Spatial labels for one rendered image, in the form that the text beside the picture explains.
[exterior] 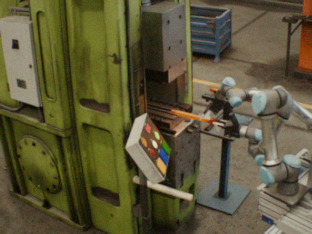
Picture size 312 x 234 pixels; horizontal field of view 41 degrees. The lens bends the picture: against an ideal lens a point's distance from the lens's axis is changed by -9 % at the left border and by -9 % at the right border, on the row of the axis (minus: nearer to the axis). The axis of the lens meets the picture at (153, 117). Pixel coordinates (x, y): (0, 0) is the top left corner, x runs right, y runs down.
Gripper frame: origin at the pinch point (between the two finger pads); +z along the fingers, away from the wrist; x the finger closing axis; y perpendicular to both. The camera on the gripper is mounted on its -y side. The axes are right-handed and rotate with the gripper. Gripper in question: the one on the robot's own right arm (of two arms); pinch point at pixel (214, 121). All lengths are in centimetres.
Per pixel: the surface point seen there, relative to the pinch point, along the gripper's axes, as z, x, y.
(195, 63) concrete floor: 183, 319, 100
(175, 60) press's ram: 27.3, -2.5, -39.4
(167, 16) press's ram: 27, -11, -73
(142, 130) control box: 16, -60, -19
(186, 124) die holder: 22.6, 1.8, 8.8
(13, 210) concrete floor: 161, -69, 99
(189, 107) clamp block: 27.7, 14.6, 2.8
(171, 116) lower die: 31.0, -4.8, 1.2
